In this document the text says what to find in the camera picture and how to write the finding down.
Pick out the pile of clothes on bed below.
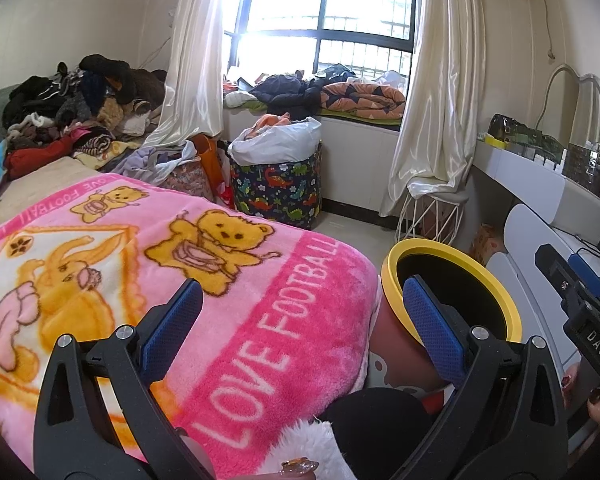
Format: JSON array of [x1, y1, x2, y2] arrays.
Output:
[[0, 85, 108, 233]]

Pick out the white fluffy sleeve cuff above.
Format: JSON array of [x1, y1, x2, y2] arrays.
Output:
[[256, 418, 357, 480]]

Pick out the orange patterned quilt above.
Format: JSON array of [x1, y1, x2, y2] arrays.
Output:
[[319, 81, 408, 122]]

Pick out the white framed vanity mirror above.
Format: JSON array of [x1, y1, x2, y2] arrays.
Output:
[[534, 63, 600, 154]]

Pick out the black handbag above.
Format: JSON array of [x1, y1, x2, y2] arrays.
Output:
[[484, 113, 567, 159]]

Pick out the pile of dark clothes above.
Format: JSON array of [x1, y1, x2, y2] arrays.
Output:
[[2, 53, 169, 182]]

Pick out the wall cable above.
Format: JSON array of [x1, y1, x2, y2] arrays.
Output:
[[504, 0, 557, 64]]

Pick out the orange bag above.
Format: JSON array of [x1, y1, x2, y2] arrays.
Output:
[[191, 134, 232, 197]]

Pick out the white wire stool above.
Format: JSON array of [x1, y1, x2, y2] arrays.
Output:
[[394, 190, 469, 254]]

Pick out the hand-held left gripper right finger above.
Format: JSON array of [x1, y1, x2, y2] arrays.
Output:
[[390, 274, 572, 480]]

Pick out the dark jacket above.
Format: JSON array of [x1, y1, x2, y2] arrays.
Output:
[[249, 73, 327, 119]]

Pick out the barred window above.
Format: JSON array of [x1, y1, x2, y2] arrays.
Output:
[[224, 0, 419, 82]]

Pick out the cream satin curtain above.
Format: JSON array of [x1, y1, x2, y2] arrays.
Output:
[[141, 0, 244, 149], [379, 0, 487, 219]]

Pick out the white drawer cabinet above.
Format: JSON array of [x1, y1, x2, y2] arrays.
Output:
[[484, 201, 600, 457]]

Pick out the person's black pants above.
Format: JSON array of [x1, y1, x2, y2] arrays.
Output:
[[321, 388, 434, 480]]

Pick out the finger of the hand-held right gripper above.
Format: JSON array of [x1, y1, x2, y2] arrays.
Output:
[[534, 243, 582, 312], [567, 253, 600, 299]]

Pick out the yellow-rimmed round bin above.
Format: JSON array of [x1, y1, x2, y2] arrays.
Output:
[[367, 239, 526, 412]]

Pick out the grey white cloth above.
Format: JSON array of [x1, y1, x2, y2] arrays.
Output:
[[111, 140, 202, 187]]

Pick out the dinosaur print laundry basket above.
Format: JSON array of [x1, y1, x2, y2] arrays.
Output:
[[228, 140, 324, 232]]

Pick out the orange cardboard box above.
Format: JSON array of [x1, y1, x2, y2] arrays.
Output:
[[466, 221, 507, 267]]

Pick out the white plastic bag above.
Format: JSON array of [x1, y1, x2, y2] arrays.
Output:
[[227, 116, 323, 167]]

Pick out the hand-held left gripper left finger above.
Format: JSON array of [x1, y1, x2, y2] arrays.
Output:
[[32, 277, 218, 480]]

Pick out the white vanity desk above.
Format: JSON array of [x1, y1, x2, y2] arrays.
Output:
[[474, 136, 600, 242]]

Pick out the person's right hand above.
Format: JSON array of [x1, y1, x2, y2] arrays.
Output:
[[560, 363, 600, 428]]

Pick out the floral fabric bag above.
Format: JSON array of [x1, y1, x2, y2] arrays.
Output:
[[164, 156, 222, 204]]

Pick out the pink bear printed blanket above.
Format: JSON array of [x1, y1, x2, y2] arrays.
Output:
[[0, 172, 382, 477]]

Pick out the orange cloth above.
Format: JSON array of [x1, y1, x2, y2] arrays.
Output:
[[241, 113, 294, 142]]

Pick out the glittery storage box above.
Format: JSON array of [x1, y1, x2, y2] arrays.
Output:
[[561, 141, 600, 184]]

